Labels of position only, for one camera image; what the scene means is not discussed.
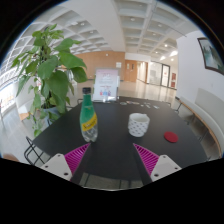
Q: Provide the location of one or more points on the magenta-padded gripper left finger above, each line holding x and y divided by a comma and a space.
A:
56, 165

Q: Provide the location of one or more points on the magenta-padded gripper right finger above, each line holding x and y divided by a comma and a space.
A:
165, 166

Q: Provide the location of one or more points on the green plastic drink bottle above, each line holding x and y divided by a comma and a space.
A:
88, 113

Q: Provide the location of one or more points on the black metal chairs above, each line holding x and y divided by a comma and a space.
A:
31, 146

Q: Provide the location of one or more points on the white polka-dot mug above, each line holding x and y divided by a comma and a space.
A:
138, 125

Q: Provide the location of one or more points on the long white bench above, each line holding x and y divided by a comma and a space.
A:
208, 113

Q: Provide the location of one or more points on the green leafy potted plant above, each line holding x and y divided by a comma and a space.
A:
55, 80

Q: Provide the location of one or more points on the clear acrylic sign stand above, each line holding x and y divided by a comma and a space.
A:
106, 85

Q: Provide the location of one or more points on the brown wooden door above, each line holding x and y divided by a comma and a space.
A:
130, 70

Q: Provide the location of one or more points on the framed landscape painting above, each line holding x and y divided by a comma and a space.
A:
213, 56

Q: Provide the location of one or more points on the recessed ceiling lights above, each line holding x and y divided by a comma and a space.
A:
165, 45

